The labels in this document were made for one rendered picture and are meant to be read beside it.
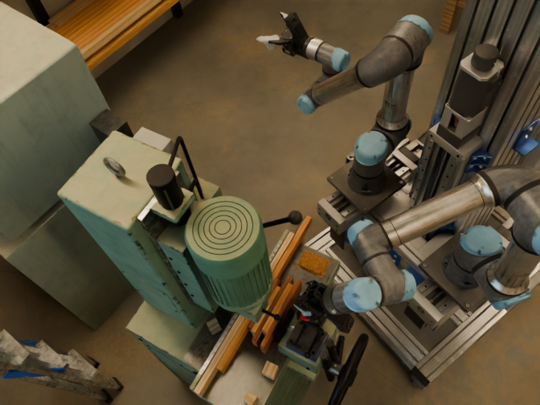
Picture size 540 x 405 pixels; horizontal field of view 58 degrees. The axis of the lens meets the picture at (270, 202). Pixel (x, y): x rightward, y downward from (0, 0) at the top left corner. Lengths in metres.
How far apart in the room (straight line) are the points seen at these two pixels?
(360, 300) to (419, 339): 1.28
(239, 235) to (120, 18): 2.37
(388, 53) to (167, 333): 1.16
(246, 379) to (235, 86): 2.37
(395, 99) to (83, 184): 1.04
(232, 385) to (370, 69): 1.03
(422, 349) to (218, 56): 2.49
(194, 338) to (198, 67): 2.40
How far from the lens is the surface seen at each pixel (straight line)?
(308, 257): 1.68
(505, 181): 1.28
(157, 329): 1.79
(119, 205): 1.16
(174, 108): 3.48
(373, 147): 1.78
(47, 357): 2.26
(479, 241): 1.64
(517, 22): 1.35
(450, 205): 1.26
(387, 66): 1.50
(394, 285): 1.18
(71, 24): 3.33
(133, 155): 1.24
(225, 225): 1.08
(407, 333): 2.34
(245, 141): 3.17
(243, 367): 1.59
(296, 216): 1.16
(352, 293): 1.11
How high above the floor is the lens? 2.43
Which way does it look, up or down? 58 degrees down
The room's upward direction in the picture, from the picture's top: 9 degrees counter-clockwise
